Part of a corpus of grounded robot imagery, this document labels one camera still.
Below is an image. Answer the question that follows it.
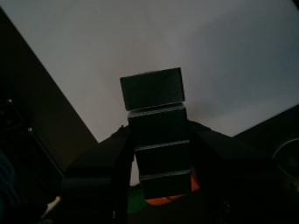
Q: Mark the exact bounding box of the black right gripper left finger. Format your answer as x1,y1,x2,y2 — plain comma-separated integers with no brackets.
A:
58,124,137,224

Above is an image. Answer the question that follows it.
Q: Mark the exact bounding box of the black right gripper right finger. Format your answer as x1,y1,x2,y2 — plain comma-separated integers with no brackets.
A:
189,120,278,224

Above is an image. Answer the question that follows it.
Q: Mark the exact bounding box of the round plate with shiny rim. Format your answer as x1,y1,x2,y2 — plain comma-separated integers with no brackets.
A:
272,137,299,192

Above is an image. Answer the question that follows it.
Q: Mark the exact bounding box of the thin grey frame bar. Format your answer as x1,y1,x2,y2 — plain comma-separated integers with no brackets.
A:
26,127,66,178

